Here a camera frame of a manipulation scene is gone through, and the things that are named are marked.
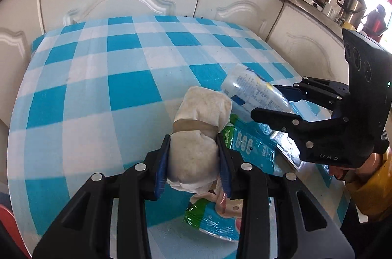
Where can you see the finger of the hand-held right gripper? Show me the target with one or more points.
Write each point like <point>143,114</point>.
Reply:
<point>281,122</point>
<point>295,93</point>

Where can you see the orange plastic basin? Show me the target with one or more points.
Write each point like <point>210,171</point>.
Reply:
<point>10,231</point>

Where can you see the white paper bundle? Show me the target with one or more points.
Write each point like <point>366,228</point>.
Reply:
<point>196,136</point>

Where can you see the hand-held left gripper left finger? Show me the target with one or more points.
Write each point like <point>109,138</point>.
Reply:
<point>160,173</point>

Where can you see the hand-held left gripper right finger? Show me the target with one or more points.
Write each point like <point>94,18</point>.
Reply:
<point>225,176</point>

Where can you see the green and blue wipes pack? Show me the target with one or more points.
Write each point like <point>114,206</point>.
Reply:
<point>254,142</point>

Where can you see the clear plastic wrapper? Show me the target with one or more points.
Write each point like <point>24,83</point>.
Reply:
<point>289,151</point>

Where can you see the blue checked tablecloth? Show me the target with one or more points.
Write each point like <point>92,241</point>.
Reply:
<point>92,93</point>

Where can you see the clear bottle with blue label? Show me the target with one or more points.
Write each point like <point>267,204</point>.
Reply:
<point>254,87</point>

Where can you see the person's right hand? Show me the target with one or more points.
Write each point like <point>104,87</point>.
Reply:
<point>338,173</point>

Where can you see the person's right forearm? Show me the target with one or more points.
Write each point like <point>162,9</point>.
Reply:
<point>375,188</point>

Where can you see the steel thermos jug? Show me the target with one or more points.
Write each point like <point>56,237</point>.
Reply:
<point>353,4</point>

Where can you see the red thermos jug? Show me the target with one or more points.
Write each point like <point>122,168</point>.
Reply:
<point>376,20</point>

